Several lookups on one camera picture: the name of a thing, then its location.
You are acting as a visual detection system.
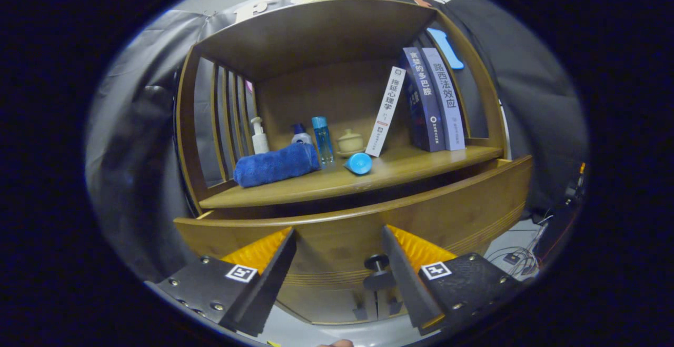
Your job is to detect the rolled blue towel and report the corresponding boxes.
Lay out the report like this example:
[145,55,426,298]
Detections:
[233,142,321,188]

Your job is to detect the wooden drawer with black knob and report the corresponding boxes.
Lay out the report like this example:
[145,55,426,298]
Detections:
[174,155,533,292]

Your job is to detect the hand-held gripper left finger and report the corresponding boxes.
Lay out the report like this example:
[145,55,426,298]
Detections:
[145,227,297,337]

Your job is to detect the wooden cabinet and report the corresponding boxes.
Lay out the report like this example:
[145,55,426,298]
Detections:
[175,0,509,325]

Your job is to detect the dark blue book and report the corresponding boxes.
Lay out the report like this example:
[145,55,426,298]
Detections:
[402,47,446,153]

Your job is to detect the blue squeeze tube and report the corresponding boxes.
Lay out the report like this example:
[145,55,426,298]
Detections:
[343,152,373,176]

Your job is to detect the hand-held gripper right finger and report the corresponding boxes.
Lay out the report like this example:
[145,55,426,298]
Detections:
[381,224,522,336]

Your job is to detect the wooden cabinet door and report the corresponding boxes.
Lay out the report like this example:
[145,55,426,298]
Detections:
[276,283,378,325]
[377,289,417,322]

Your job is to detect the white book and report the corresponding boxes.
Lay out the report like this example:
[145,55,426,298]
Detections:
[365,66,407,157]

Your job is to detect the white pump bottle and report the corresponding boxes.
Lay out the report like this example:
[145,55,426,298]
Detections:
[250,117,270,155]

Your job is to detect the light purple book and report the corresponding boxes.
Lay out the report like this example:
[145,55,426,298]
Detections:
[421,47,467,152]

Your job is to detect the wooden countertop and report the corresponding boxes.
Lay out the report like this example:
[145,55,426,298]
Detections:
[199,144,503,210]

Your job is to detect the cream lidded teacup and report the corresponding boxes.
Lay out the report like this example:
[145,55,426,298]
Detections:
[336,129,365,158]

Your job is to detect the black device with orange part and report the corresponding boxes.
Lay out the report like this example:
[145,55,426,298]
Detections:
[563,162,586,205]

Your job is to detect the white bottle with blue cap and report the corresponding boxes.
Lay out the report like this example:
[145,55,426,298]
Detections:
[291,123,313,145]

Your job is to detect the clear blue bottle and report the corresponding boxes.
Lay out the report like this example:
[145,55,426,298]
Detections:
[311,116,334,166]

